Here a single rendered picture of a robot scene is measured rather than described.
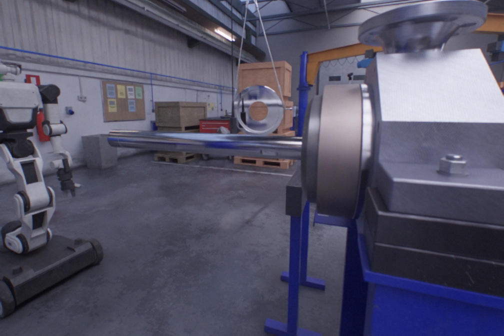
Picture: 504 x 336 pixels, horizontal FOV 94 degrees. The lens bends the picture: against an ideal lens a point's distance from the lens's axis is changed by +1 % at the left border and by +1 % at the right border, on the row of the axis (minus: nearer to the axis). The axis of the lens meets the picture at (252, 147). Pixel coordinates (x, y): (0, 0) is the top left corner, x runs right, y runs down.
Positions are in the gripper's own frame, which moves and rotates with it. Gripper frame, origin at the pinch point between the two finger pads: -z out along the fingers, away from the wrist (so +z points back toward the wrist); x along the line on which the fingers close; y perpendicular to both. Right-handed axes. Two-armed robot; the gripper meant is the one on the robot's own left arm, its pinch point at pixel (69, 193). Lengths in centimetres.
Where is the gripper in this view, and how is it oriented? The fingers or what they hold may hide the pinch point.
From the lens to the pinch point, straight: 230.1
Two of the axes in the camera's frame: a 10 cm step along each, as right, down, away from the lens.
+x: 8.9, -1.3, -4.4
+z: -1.8, -9.8, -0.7
